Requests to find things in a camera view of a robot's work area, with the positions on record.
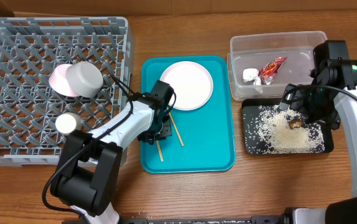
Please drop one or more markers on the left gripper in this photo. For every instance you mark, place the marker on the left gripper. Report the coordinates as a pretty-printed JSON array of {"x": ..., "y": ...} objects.
[{"x": 147, "y": 137}]

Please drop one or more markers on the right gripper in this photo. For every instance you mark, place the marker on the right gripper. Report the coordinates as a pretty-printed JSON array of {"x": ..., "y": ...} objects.
[{"x": 316, "y": 112}]

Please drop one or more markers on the wooden chopstick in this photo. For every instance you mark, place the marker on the wooden chopstick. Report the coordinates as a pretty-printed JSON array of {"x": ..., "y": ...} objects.
[
  {"x": 160, "y": 151},
  {"x": 176, "y": 129}
]

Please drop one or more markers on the brown food scrap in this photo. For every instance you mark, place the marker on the brown food scrap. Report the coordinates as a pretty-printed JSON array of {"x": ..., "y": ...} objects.
[{"x": 295, "y": 123}]

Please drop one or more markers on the white rice heap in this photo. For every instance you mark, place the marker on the white rice heap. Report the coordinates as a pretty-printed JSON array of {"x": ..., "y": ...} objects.
[{"x": 284, "y": 137}]

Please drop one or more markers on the large white plate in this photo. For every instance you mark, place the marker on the large white plate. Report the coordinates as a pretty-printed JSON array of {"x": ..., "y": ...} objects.
[{"x": 192, "y": 83}]

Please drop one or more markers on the red snack wrapper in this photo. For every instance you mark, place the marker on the red snack wrapper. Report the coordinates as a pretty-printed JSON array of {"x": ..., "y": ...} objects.
[{"x": 268, "y": 72}]

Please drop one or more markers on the white tissue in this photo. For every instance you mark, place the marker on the white tissue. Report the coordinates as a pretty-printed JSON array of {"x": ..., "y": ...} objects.
[{"x": 250, "y": 74}]

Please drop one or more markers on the grey bowl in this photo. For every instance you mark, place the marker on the grey bowl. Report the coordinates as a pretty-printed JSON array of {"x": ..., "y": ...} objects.
[{"x": 85, "y": 79}]

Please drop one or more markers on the white cup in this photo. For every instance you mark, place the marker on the white cup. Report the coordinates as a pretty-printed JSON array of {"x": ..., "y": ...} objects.
[{"x": 66, "y": 123}]

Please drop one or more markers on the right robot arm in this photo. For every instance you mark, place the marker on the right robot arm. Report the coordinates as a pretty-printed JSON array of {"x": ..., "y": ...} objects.
[{"x": 334, "y": 68}]

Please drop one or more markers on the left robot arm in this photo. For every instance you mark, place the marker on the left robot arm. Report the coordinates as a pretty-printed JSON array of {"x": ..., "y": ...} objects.
[{"x": 87, "y": 171}]

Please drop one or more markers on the grey dishwasher rack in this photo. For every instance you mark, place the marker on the grey dishwasher rack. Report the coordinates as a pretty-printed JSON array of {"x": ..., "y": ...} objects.
[{"x": 31, "y": 48}]

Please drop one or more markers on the teal plastic tray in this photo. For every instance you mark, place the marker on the teal plastic tray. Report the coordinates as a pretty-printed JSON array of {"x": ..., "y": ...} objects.
[{"x": 207, "y": 132}]

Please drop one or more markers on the black tray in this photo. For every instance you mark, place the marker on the black tray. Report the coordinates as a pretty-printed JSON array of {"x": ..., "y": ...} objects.
[{"x": 250, "y": 146}]

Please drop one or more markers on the clear plastic bin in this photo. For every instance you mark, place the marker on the clear plastic bin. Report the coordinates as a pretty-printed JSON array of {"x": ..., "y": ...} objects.
[{"x": 256, "y": 51}]

